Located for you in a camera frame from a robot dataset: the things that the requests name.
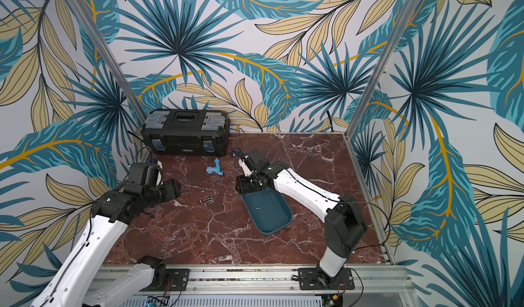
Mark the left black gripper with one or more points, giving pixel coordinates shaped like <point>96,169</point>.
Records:
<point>172,191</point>

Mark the teal plastic storage tray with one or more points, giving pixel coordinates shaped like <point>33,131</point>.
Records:
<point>268,210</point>

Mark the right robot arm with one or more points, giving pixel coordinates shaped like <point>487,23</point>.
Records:
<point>344,223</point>

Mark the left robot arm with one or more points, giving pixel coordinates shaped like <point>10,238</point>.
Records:
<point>110,216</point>

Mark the blue toy drill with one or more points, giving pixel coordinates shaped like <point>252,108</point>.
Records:
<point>216,169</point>

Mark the silver screw pile left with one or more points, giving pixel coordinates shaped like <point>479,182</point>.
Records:
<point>207,201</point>

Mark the black plastic toolbox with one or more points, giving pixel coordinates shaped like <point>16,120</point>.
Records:
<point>187,132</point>

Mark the blue handled scissors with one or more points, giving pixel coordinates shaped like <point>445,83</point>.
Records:
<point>237,152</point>

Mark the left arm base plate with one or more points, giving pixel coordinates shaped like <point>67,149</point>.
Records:
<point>169,280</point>

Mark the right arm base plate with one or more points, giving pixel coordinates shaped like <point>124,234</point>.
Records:
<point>314,279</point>

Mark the aluminium front rail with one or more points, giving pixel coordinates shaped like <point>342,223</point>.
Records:
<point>277,279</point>

